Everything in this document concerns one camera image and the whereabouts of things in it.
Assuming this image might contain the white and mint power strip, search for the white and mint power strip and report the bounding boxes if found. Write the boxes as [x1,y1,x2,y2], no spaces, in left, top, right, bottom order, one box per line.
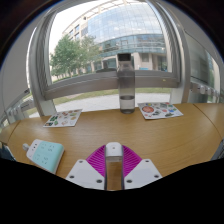
[25,139,66,175]

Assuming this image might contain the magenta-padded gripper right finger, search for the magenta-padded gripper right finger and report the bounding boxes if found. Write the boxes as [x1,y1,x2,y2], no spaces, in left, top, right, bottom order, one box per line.
[121,144,164,191]

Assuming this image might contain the sticker sheet with green stickers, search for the sticker sheet with green stickers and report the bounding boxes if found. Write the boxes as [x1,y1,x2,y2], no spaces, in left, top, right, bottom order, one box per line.
[43,108,83,128]

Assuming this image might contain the white wall socket rail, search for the white wall socket rail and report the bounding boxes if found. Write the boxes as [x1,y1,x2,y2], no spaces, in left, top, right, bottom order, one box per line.
[0,88,35,126]
[189,81,224,102]

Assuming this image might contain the clear bottle with black cap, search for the clear bottle with black cap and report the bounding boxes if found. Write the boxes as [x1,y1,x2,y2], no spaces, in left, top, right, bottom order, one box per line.
[116,52,136,115]

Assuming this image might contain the glass office building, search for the glass office building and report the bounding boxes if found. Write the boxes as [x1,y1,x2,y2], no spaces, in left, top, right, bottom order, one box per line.
[61,0,168,73]

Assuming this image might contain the green tree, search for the green tree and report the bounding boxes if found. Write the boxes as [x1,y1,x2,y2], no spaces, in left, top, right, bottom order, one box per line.
[49,34,101,78]

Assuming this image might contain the small white charger block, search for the small white charger block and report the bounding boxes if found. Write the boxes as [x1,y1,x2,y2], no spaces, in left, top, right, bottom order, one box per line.
[105,142,124,162]

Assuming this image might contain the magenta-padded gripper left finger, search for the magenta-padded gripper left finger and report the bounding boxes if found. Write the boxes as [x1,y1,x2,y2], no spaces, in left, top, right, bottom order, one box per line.
[65,144,108,191]

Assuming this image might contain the grey window frame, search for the grey window frame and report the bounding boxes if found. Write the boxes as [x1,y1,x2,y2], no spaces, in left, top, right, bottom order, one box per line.
[28,0,192,118]

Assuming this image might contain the sticker sheet with red sticker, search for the sticker sheet with red sticker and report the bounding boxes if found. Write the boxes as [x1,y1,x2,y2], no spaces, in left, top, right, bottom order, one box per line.
[137,101,184,120]

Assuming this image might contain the grey roller blind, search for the grey roller blind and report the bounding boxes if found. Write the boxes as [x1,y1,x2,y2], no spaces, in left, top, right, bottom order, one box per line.
[0,43,34,113]

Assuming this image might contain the side window glass pane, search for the side window glass pane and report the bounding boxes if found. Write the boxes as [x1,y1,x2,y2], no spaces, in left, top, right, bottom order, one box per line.
[186,33,215,88]

